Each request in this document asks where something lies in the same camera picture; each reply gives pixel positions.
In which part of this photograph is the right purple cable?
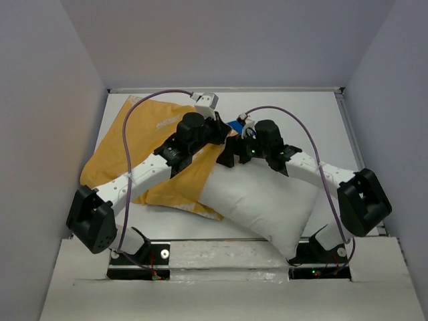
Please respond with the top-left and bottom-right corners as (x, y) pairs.
(245, 106), (356, 268)

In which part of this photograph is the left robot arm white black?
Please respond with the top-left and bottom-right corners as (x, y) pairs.
(66, 112), (231, 264)

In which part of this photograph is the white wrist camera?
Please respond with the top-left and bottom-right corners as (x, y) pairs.
(191, 92), (219, 119)
(237, 113), (256, 138)

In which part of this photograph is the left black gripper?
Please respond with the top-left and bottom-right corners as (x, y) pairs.
(189, 112), (231, 156)

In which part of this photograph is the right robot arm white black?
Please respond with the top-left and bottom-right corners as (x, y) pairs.
(217, 120), (392, 262)

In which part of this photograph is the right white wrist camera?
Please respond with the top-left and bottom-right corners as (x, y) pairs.
(237, 113), (256, 138)

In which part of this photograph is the aluminium frame rail back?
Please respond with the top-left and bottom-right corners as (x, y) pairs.
(107, 86), (345, 94)

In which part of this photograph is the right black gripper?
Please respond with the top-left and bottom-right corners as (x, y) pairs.
(215, 130), (270, 169)

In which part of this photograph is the purple cable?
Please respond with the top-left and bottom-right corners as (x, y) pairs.
(245, 106), (356, 268)
(116, 89), (195, 272)

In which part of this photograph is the yellow blue pillowcase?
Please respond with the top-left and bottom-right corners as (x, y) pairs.
(80, 96), (223, 220)

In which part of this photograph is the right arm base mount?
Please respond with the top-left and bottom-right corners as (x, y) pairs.
(286, 229), (351, 280)

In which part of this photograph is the white pillow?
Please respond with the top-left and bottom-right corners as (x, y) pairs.
(199, 160), (319, 261)

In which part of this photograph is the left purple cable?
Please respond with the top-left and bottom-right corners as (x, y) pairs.
(116, 89), (195, 272)

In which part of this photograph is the aluminium frame rail right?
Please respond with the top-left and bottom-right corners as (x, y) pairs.
(335, 93), (392, 237)

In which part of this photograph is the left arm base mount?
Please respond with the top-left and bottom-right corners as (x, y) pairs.
(106, 241), (171, 281)

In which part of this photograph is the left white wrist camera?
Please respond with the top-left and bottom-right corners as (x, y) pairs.
(191, 92), (219, 119)

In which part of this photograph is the aluminium frame rail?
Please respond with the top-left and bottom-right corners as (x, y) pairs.
(335, 93), (392, 237)
(107, 86), (345, 94)

